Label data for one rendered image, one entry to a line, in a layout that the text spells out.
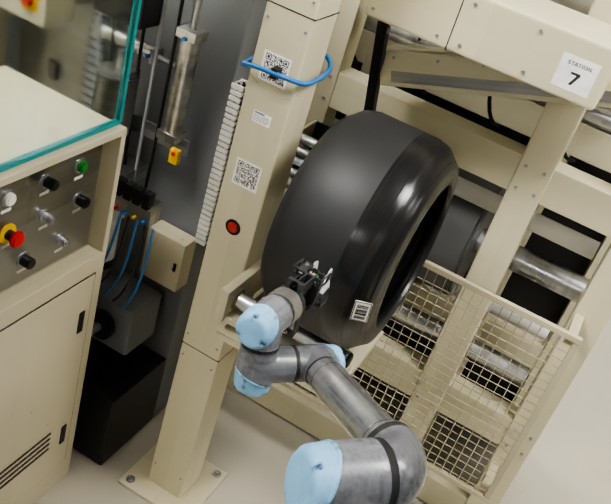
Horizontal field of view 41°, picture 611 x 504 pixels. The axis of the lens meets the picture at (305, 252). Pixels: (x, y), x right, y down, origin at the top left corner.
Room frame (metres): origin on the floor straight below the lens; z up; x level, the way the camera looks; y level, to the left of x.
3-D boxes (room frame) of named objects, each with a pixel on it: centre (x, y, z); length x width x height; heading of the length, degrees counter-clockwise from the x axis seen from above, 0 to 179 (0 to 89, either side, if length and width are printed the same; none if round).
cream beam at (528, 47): (2.10, -0.28, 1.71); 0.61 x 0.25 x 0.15; 72
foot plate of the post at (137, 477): (1.91, 0.18, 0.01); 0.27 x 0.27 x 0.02; 72
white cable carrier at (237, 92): (1.91, 0.27, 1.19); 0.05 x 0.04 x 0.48; 162
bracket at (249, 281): (1.91, 0.10, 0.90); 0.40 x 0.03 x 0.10; 162
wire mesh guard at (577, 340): (2.10, -0.39, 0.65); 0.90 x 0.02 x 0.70; 72
